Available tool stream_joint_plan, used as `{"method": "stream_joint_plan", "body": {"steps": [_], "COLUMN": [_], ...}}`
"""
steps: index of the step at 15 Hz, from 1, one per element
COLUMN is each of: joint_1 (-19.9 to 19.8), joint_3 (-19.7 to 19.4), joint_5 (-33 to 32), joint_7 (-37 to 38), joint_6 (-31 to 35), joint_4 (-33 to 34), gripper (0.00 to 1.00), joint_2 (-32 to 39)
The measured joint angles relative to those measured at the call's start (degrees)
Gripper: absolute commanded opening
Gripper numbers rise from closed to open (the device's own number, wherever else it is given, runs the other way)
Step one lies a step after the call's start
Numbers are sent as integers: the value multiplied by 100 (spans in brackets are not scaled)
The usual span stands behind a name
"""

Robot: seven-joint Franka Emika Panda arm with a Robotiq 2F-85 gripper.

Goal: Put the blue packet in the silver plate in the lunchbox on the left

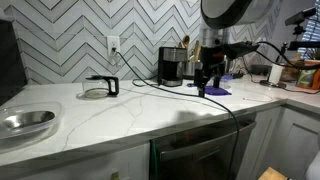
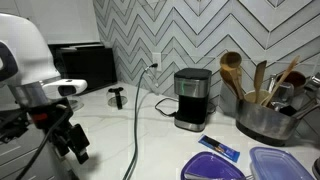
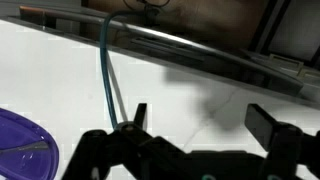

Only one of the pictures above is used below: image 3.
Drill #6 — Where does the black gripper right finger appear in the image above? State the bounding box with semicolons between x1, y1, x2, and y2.
245;104;320;180

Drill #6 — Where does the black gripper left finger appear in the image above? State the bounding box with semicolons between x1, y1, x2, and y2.
63;103;187;180

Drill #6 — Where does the purple plastic container lid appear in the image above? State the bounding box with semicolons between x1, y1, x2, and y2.
0;109;59;180

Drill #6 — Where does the stainless steel dishwasher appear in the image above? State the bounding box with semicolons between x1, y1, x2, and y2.
1;6;320;106

